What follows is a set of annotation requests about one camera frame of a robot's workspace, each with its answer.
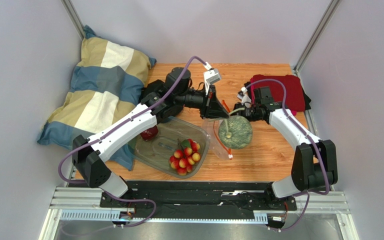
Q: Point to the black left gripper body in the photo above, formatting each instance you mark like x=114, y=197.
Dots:
x=197, y=99

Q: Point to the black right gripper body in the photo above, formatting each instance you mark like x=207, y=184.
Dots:
x=249, y=112

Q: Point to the clear orange zip top bag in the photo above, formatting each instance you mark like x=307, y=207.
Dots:
x=211, y=126

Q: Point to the green netted melon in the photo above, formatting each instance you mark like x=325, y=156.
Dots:
x=235, y=132

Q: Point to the bunch of red lychees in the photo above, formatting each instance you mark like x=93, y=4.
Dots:
x=185, y=157

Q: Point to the dark red apple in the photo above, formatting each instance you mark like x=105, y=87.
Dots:
x=149, y=133

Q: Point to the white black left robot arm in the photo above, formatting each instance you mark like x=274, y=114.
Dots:
x=159, y=101

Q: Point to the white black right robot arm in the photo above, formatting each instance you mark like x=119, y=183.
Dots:
x=315, y=161

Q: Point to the clear plastic food container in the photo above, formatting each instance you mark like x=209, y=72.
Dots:
x=156, y=152

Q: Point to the black baseball cap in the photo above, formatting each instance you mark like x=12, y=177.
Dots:
x=152, y=94

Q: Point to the striped blue beige pillow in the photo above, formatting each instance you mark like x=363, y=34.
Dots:
x=105, y=86

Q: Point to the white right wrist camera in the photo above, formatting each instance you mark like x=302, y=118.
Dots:
x=244, y=98

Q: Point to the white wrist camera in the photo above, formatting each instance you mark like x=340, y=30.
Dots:
x=211, y=77
x=244, y=98

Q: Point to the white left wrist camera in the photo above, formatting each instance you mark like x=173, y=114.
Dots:
x=211, y=77

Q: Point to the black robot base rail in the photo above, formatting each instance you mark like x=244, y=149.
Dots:
x=195, y=200

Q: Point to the right aluminium frame post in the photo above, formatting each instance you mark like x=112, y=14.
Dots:
x=316, y=35

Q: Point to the aluminium frame post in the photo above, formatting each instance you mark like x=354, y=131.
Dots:
x=316, y=35
x=74, y=16

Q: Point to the left aluminium frame post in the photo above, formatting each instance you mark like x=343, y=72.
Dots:
x=74, y=16

